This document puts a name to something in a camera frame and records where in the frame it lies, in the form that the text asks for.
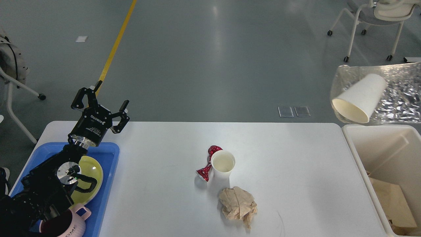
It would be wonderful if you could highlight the beige jacket on chair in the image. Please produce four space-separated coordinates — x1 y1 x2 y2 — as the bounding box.
0 27 28 84

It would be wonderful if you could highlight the silver foil bag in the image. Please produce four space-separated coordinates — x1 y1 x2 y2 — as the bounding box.
330 63 420 125

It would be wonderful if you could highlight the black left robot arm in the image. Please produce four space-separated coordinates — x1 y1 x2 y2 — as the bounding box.
1 80 130 237

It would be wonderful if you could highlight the pink mug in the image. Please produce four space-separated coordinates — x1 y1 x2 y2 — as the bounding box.
39 204 92 237

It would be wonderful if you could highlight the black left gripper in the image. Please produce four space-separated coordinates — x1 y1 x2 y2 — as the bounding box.
68 80 130 147

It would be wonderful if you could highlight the white chair right background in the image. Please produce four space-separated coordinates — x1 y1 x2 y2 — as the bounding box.
327 0 420 63

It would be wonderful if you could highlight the red crumpled foil wrapper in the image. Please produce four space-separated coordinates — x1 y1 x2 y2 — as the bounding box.
196 145 223 182

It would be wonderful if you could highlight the yellow plastic plate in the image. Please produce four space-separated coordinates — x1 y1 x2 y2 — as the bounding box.
71 156 103 205

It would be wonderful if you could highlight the white chair background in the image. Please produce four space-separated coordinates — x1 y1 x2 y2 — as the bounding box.
0 69 46 144
327 0 420 63

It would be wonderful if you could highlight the brown paper ball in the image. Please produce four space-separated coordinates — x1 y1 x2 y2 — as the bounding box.
219 186 258 229

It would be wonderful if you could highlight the white chair left background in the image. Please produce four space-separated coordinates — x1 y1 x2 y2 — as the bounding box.
0 69 46 144

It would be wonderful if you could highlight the blue plastic tray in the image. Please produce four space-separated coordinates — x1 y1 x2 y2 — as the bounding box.
9 142 120 237

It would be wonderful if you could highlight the white shoe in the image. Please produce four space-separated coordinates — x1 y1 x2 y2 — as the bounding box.
0 168 10 195

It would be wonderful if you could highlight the white paper cup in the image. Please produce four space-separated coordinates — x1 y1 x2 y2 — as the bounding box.
211 150 236 179
332 73 387 123

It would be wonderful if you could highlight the white plastic bin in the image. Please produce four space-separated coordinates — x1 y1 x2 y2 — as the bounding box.
342 125 421 237

